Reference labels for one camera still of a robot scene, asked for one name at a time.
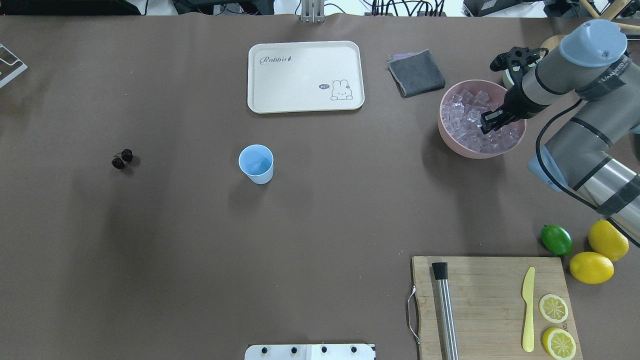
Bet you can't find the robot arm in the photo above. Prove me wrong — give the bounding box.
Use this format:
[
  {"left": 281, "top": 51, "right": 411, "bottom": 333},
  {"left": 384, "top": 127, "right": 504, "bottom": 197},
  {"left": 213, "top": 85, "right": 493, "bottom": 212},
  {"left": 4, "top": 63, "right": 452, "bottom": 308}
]
[{"left": 480, "top": 18, "right": 640, "bottom": 246}]

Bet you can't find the cream rabbit serving tray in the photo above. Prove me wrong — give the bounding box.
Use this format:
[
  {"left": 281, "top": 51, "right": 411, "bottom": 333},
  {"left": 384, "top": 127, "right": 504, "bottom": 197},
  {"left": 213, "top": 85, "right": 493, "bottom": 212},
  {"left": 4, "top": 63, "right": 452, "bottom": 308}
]
[{"left": 247, "top": 40, "right": 365, "bottom": 114}]

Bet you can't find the brown paper table cover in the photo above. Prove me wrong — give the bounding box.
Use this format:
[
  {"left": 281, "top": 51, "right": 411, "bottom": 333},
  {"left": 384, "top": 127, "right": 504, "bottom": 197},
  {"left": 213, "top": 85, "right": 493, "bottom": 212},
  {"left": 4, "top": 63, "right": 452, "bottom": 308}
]
[{"left": 0, "top": 14, "right": 640, "bottom": 360}]

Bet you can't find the steel muddler black tip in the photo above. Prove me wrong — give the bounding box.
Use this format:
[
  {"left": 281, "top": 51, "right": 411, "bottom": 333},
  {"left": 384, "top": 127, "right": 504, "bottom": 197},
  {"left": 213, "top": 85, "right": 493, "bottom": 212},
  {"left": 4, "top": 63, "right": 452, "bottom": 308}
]
[{"left": 431, "top": 262, "right": 460, "bottom": 360}]

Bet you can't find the wooden cutting board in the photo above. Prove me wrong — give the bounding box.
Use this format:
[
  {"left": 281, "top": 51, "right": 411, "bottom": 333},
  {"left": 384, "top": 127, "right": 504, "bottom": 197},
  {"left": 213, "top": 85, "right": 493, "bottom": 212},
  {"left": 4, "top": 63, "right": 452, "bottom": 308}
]
[{"left": 411, "top": 256, "right": 579, "bottom": 360}]

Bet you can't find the pile of clear ice cubes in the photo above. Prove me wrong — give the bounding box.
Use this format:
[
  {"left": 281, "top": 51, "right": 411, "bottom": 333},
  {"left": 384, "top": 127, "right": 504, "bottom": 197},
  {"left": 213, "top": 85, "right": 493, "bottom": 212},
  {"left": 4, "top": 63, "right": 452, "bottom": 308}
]
[{"left": 440, "top": 88, "right": 525, "bottom": 156}]

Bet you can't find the yellow lemon lower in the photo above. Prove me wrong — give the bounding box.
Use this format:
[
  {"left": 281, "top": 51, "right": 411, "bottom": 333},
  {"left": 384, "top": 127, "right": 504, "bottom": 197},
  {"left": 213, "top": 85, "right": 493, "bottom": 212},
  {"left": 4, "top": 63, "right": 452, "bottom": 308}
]
[{"left": 569, "top": 251, "right": 615, "bottom": 285}]

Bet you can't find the lemon slice lower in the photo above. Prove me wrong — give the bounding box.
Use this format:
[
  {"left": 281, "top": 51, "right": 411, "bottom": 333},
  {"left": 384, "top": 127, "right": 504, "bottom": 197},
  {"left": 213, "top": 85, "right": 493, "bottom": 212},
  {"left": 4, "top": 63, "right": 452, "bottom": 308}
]
[{"left": 541, "top": 327, "right": 578, "bottom": 360}]

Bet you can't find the green lime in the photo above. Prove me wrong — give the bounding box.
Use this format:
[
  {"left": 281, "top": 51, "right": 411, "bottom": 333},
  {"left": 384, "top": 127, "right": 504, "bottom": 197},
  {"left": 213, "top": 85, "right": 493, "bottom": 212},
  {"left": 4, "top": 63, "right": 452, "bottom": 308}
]
[{"left": 541, "top": 224, "right": 574, "bottom": 256}]

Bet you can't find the lemon slice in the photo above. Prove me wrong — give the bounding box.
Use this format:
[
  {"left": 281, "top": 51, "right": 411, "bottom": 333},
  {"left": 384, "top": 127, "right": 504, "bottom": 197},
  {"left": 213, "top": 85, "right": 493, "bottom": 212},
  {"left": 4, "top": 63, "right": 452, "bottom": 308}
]
[
  {"left": 541, "top": 327, "right": 578, "bottom": 360},
  {"left": 538, "top": 293, "right": 569, "bottom": 324}
]

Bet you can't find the grey folded cloth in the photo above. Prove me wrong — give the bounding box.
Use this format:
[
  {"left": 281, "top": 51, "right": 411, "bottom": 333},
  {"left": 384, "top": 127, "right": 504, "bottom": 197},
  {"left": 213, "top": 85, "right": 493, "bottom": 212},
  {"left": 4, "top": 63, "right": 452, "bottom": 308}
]
[{"left": 387, "top": 48, "right": 446, "bottom": 98}]

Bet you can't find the dark red cherry pair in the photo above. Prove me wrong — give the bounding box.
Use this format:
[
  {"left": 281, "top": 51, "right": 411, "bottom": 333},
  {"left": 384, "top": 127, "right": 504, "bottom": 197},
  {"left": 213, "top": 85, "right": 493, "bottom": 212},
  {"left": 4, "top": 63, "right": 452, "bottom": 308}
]
[{"left": 110, "top": 148, "right": 134, "bottom": 170}]

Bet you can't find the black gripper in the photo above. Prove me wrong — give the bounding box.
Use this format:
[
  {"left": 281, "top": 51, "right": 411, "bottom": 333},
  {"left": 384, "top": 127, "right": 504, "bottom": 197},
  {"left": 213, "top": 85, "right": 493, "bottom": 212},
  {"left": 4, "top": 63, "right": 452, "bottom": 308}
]
[{"left": 480, "top": 47, "right": 546, "bottom": 135}]

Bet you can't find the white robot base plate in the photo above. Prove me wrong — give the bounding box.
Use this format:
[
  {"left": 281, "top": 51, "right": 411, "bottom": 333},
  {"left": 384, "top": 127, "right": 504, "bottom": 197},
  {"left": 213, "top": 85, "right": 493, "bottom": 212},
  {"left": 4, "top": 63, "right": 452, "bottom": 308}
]
[{"left": 244, "top": 343, "right": 377, "bottom": 360}]

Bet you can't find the pink bowl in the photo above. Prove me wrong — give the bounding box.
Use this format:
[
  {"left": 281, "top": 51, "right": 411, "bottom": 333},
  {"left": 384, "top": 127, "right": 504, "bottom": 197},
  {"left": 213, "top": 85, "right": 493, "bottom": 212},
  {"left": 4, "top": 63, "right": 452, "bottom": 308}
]
[{"left": 438, "top": 79, "right": 527, "bottom": 159}]

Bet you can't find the yellow plastic knife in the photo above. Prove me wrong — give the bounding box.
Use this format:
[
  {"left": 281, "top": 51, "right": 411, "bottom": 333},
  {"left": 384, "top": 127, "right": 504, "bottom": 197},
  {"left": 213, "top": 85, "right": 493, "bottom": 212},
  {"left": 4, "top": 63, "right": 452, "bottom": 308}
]
[{"left": 521, "top": 266, "right": 536, "bottom": 353}]

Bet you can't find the light blue plastic cup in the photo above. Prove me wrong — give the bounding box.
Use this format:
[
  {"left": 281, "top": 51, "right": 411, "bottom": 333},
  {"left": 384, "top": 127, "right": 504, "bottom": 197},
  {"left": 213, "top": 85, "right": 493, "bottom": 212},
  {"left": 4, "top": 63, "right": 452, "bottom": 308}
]
[{"left": 238, "top": 144, "right": 274, "bottom": 185}]

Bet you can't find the yellow lemon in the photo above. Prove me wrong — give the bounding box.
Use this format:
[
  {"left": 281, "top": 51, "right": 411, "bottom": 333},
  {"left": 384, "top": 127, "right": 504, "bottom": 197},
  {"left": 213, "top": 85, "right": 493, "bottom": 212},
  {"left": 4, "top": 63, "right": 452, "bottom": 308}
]
[
  {"left": 569, "top": 251, "right": 615, "bottom": 285},
  {"left": 587, "top": 219, "right": 630, "bottom": 262}
]

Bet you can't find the lemon slice upper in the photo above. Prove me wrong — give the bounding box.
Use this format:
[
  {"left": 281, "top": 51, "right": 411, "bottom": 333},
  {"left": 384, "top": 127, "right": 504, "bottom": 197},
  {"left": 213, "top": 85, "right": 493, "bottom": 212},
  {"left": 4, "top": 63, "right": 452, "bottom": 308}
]
[{"left": 538, "top": 293, "right": 569, "bottom": 324}]

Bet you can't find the yellow lemon upper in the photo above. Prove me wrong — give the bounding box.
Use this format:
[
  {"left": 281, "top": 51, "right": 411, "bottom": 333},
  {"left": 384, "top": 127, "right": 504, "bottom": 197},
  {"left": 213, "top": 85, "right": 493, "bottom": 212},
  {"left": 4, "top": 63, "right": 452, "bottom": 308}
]
[{"left": 587, "top": 219, "right": 630, "bottom": 262}]

